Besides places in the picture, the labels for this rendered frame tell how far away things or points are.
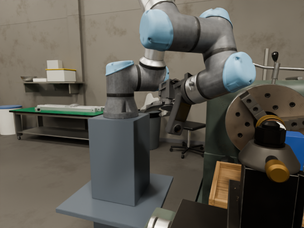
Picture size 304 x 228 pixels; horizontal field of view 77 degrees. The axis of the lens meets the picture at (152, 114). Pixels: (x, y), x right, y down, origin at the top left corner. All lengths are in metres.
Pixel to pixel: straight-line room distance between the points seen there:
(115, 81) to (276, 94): 0.64
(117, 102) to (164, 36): 0.44
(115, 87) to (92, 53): 3.94
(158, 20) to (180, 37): 0.06
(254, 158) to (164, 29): 0.27
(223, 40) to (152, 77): 0.41
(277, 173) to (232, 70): 0.22
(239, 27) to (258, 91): 3.17
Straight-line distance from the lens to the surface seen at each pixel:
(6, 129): 5.81
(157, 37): 0.39
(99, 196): 0.91
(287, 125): 0.83
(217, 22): 0.48
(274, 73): 0.93
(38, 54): 5.71
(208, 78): 0.45
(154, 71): 0.80
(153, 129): 3.51
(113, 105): 0.78
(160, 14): 0.41
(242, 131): 0.90
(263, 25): 4.07
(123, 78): 0.77
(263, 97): 0.89
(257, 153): 0.31
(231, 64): 0.43
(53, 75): 4.71
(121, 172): 0.80
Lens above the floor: 1.24
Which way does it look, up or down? 9 degrees down
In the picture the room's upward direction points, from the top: straight up
